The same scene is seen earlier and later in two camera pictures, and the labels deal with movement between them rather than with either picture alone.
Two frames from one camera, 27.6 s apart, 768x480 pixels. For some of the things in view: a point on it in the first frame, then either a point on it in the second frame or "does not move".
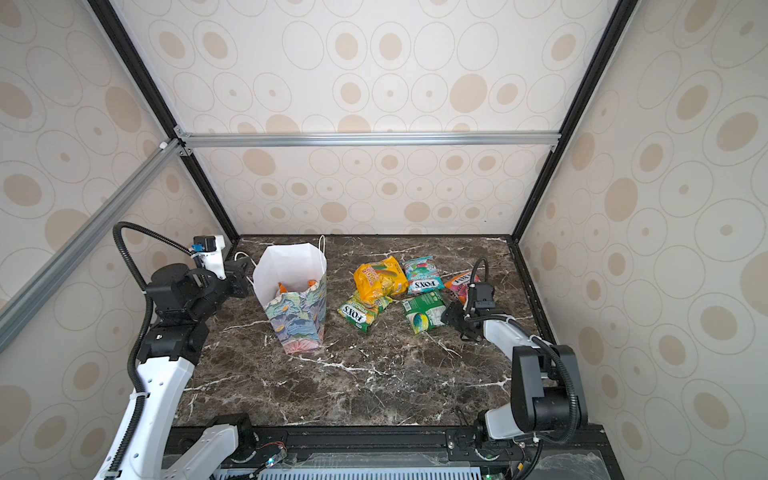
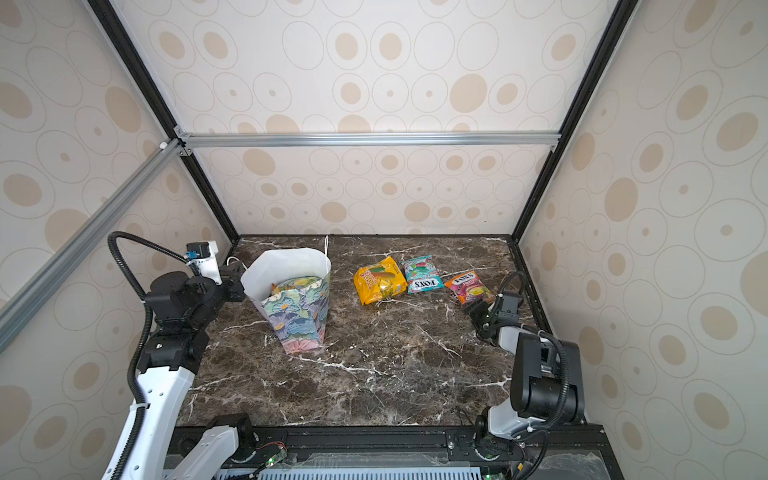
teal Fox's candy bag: x=422 y=275 does not move
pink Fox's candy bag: x=460 y=284 does not move
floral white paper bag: x=290 y=282 does not move
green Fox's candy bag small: x=360 y=313 to x=295 y=284
